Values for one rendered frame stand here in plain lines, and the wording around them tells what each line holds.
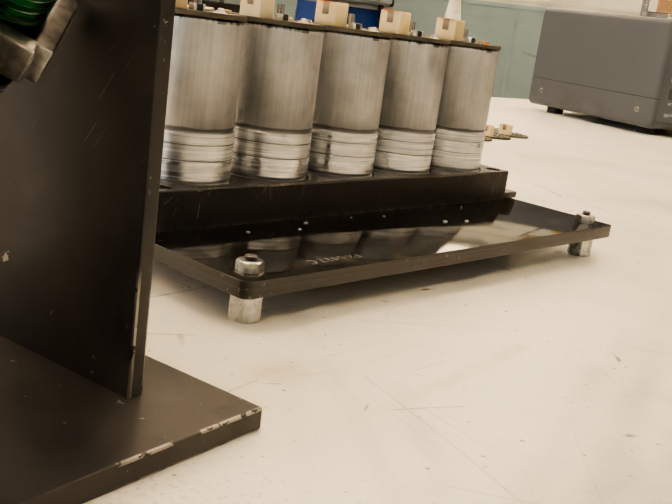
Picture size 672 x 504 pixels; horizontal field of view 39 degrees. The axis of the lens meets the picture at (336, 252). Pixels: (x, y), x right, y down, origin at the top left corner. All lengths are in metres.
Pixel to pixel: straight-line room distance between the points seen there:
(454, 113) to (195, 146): 0.11
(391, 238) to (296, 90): 0.05
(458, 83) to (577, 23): 0.59
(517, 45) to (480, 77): 5.59
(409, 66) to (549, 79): 0.63
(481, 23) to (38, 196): 5.94
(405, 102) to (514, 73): 5.62
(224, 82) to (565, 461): 0.12
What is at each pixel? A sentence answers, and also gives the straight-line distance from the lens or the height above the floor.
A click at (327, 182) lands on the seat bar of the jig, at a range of 0.26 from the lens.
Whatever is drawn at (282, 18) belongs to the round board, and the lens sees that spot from 0.25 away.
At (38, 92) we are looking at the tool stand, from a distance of 0.16.
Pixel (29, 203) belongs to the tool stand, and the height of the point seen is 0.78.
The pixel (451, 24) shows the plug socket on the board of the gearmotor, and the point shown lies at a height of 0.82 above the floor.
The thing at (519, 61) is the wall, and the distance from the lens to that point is 5.89.
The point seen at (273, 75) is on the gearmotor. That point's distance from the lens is 0.25.
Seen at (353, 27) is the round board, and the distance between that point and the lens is 0.27.
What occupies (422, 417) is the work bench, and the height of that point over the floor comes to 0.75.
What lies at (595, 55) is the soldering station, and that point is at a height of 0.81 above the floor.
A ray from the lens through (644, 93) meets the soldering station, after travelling 0.84.
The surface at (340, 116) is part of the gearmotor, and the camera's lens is 0.27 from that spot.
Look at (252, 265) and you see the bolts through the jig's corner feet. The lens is 0.20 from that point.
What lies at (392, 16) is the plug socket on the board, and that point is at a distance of 0.29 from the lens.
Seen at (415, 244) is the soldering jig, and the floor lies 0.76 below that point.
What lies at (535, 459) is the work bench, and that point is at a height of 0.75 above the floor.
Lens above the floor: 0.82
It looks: 14 degrees down
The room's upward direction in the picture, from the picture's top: 8 degrees clockwise
